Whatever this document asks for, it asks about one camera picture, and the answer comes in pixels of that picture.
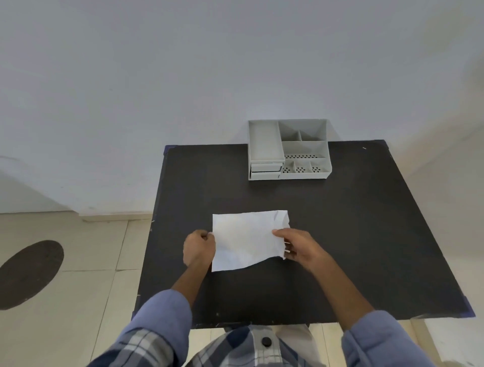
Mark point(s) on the person's left hand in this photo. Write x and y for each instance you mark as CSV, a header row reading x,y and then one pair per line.
x,y
198,249

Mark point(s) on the person's right hand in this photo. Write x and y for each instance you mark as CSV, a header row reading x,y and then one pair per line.
x,y
306,249

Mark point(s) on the white paper glove packet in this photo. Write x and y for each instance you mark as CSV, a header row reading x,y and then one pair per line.
x,y
245,238

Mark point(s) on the grey plastic desk organizer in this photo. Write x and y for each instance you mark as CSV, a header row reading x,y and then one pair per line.
x,y
264,140

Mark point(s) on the person's right forearm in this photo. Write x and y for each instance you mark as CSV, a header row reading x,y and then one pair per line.
x,y
340,291

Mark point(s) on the person's left forearm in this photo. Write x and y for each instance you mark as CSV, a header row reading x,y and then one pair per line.
x,y
185,283

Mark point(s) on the dark round floor cover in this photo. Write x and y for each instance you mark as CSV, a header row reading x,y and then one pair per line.
x,y
30,272

